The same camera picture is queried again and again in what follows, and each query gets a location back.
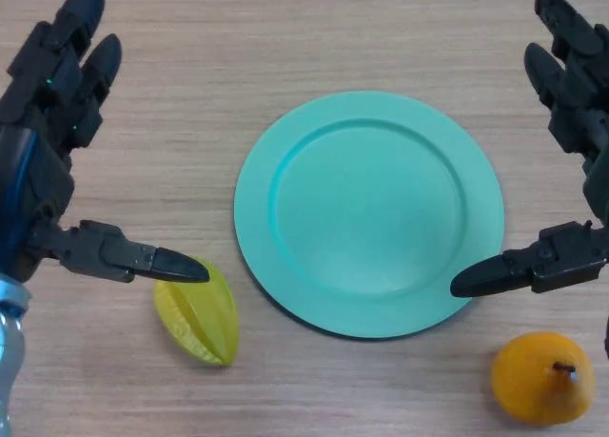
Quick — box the yellow starfruit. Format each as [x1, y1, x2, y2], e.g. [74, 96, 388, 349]
[152, 260, 238, 367]

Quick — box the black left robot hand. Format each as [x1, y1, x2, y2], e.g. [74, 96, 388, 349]
[0, 0, 211, 286]

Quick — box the green round plate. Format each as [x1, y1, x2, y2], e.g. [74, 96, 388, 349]
[233, 90, 505, 339]

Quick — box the orange pear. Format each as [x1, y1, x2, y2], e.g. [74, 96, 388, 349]
[491, 330, 596, 427]

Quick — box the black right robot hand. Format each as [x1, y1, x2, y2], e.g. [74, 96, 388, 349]
[449, 0, 609, 299]

